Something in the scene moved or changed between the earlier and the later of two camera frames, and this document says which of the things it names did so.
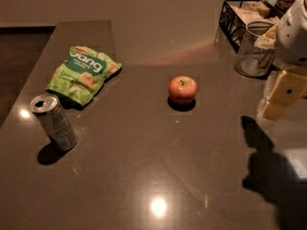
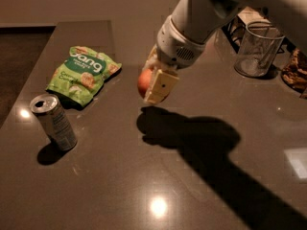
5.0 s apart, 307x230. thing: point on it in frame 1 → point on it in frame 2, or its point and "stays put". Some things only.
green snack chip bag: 80,77 stays put
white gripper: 293,40 → 174,50
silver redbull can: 47,106 stays put
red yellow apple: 182,90 → 143,81
